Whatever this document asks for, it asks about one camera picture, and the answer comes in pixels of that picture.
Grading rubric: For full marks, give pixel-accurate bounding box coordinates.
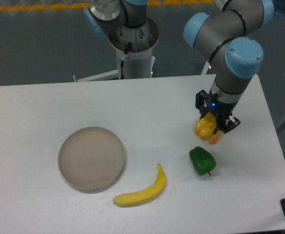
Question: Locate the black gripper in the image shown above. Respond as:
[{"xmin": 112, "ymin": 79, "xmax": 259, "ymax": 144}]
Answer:
[{"xmin": 195, "ymin": 90, "xmax": 240, "ymax": 134}]

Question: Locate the yellow toy pepper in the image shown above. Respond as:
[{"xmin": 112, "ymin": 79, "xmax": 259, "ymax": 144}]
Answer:
[{"xmin": 194, "ymin": 113, "xmax": 217, "ymax": 140}]

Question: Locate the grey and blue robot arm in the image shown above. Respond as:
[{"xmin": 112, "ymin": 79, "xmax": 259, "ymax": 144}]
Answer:
[{"xmin": 83, "ymin": 0, "xmax": 274, "ymax": 140}]

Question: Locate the orange toy pepper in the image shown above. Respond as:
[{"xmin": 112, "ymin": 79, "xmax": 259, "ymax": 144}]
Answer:
[{"xmin": 208, "ymin": 132, "xmax": 223, "ymax": 144}]

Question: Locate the green toy pepper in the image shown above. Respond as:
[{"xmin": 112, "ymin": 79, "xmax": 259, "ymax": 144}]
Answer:
[{"xmin": 189, "ymin": 146, "xmax": 216, "ymax": 176}]

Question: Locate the beige round plate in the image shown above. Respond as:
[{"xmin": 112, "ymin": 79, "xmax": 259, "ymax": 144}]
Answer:
[{"xmin": 58, "ymin": 127, "xmax": 126, "ymax": 193}]

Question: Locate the yellow toy banana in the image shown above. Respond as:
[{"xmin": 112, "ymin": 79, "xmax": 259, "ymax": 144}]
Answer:
[{"xmin": 112, "ymin": 163, "xmax": 167, "ymax": 207}]

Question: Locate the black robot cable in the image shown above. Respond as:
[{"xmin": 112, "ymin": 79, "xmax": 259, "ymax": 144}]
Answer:
[{"xmin": 119, "ymin": 42, "xmax": 132, "ymax": 80}]

